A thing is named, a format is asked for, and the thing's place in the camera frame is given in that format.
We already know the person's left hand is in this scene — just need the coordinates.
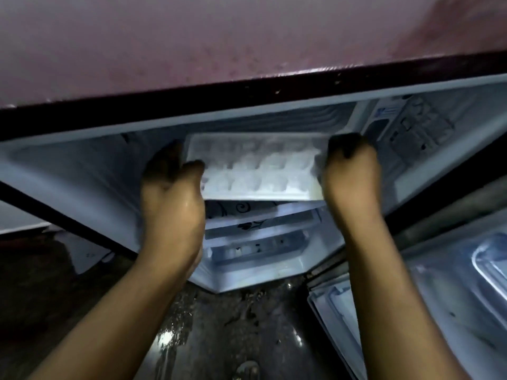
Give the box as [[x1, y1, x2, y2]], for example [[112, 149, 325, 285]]
[[140, 140, 206, 261]]

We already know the person's right hand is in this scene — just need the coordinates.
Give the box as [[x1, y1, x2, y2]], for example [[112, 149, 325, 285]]
[[319, 134, 386, 234]]

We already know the white ice cube tray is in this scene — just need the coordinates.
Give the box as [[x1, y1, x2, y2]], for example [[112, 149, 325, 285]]
[[185, 132, 332, 201]]

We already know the person's left forearm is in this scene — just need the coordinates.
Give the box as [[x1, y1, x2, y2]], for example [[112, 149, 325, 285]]
[[24, 249, 203, 380]]

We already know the person's right forearm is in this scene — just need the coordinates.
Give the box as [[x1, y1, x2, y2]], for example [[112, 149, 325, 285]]
[[337, 215, 466, 380]]

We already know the patterned refrigerator shelf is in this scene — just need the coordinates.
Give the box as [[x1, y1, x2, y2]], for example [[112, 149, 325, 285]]
[[204, 199, 317, 231]]

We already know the white refrigerator drawer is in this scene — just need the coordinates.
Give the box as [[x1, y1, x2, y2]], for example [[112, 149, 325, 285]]
[[200, 227, 341, 273]]

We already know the maroon refrigerator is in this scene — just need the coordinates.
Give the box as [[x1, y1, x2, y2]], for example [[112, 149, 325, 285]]
[[0, 0, 507, 295]]

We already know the refrigerator door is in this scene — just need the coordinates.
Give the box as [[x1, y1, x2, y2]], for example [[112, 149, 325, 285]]
[[307, 211, 507, 380]]

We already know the person's foot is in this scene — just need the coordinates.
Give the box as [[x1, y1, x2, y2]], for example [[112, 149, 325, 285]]
[[234, 361, 260, 380]]

